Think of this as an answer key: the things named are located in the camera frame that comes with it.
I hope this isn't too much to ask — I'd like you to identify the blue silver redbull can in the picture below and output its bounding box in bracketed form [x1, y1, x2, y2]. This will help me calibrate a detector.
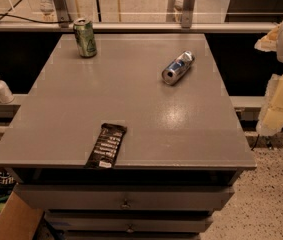
[162, 51, 195, 85]

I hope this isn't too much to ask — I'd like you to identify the black rxbar chocolate bar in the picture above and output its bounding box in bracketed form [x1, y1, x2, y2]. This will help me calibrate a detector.
[85, 123, 127, 169]

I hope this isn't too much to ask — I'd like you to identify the green soda can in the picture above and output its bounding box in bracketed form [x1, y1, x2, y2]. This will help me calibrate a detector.
[73, 18, 97, 58]

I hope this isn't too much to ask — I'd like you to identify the grey drawer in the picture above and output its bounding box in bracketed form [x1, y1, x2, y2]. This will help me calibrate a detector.
[45, 212, 213, 233]
[14, 184, 234, 211]

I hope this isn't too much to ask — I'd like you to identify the top grey drawer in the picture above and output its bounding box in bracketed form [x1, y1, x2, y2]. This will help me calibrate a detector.
[14, 184, 234, 211]

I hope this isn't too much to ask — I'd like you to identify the white pump lotion bottle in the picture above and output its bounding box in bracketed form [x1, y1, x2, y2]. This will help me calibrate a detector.
[0, 80, 14, 104]

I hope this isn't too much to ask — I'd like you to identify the cardboard box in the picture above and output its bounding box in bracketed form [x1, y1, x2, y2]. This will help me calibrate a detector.
[0, 192, 43, 240]

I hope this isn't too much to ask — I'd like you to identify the black cable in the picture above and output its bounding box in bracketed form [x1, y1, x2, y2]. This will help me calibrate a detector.
[0, 0, 72, 24]

